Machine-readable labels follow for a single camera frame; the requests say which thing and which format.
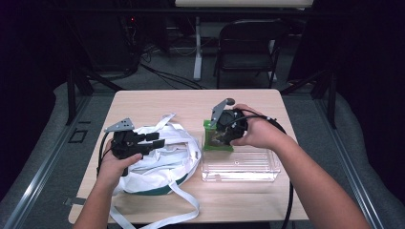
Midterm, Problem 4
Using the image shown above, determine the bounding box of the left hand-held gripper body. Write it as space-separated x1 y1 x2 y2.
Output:
103 117 151 160

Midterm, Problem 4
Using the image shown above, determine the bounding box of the person's right hand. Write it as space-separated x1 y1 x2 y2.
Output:
229 103 288 151

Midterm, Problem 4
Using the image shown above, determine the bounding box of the person's left hand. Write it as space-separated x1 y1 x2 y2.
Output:
96 138 143 189

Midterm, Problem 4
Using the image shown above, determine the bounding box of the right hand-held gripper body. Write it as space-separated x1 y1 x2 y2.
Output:
209 97 249 146

